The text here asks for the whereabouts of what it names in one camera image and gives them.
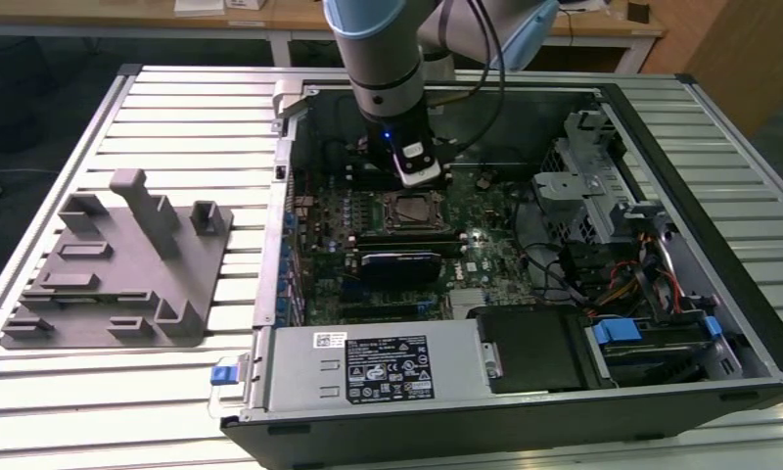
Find grey plastic parts rack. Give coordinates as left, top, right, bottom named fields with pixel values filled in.
left=0, top=168, right=234, bottom=350

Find black graphics card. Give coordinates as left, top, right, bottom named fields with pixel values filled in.
left=355, top=250, right=444, bottom=297

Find black camera cable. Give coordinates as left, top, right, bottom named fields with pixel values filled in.
left=446, top=0, right=508, bottom=163

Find black plastic shroud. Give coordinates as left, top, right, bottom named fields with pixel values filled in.
left=466, top=303, right=603, bottom=396

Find blue case release latch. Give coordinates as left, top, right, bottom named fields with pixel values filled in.
left=207, top=355, right=250, bottom=389

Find hard disk in blue carrier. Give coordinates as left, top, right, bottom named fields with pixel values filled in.
left=584, top=315, right=727, bottom=388

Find green motherboard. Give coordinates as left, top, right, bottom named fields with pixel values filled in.
left=284, top=164, right=544, bottom=328

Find grey metal drive cage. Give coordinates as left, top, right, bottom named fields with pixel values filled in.
left=530, top=110, right=664, bottom=249

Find wooden cabinet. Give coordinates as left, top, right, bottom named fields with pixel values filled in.
left=639, top=0, right=783, bottom=136

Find metal socket cover frame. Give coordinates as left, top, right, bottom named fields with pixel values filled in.
left=380, top=190, right=448, bottom=231

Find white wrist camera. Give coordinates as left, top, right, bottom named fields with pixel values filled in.
left=390, top=140, right=443, bottom=189

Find red wire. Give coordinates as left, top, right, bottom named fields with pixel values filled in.
left=664, top=262, right=687, bottom=315

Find silver power supply unit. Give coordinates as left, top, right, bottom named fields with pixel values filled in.
left=258, top=323, right=504, bottom=413

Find orange wire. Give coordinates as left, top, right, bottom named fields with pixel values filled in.
left=591, top=273, right=642, bottom=307

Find black open PC case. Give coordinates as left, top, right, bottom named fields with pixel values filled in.
left=219, top=72, right=783, bottom=470

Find silver finned heatsink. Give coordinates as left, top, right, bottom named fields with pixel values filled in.
left=446, top=287, right=492, bottom=317

